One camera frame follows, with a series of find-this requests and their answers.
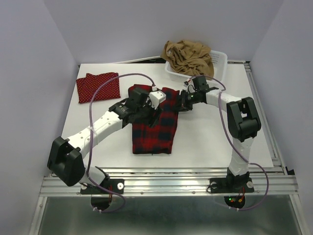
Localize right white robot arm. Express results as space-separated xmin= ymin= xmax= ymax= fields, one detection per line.
xmin=176 ymin=75 xmax=261 ymax=193

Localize red polka dot skirt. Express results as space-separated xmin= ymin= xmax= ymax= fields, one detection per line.
xmin=76 ymin=72 xmax=121 ymax=104

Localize white board strip behind table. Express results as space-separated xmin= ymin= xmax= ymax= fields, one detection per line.
xmin=114 ymin=56 xmax=160 ymax=64

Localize aluminium frame rails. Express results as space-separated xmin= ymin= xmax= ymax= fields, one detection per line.
xmin=28 ymin=61 xmax=304 ymax=235

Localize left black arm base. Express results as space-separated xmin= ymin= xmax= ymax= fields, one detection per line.
xmin=80 ymin=178 xmax=126 ymax=213

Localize white plastic basket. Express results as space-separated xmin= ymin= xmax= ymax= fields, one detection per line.
xmin=165 ymin=50 xmax=227 ymax=82

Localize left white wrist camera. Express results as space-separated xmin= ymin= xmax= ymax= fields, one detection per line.
xmin=149 ymin=91 xmax=166 ymax=110

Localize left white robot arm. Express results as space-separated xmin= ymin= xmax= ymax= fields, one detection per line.
xmin=47 ymin=87 xmax=166 ymax=193

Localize tan brown skirt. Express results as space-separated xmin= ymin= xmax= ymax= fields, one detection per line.
xmin=160 ymin=40 xmax=214 ymax=77

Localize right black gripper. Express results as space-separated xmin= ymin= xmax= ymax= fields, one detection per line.
xmin=171 ymin=89 xmax=199 ymax=112

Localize red black plaid skirt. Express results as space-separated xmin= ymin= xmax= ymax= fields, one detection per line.
xmin=132 ymin=87 xmax=179 ymax=154

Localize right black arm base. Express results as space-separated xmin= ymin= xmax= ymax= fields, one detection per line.
xmin=206 ymin=178 xmax=255 ymax=210

